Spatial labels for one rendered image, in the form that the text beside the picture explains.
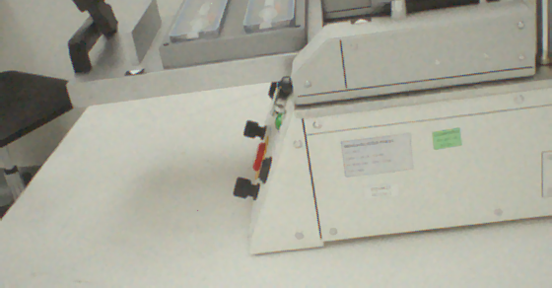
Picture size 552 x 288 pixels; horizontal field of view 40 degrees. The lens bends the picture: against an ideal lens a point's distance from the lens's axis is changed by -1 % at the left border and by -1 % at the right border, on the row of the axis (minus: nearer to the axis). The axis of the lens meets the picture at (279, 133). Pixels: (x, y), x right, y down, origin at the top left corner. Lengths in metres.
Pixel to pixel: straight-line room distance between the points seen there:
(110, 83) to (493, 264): 0.46
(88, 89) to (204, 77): 0.13
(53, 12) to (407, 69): 1.93
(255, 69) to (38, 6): 1.82
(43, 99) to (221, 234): 1.45
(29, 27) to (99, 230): 1.69
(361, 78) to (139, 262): 0.35
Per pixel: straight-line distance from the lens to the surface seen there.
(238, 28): 0.87
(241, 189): 0.93
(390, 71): 0.79
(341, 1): 1.05
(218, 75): 0.85
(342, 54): 0.78
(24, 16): 2.65
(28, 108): 2.30
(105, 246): 0.99
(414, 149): 0.82
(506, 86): 0.81
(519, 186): 0.87
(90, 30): 0.94
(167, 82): 0.86
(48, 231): 1.06
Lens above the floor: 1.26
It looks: 26 degrees down
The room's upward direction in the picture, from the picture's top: 10 degrees counter-clockwise
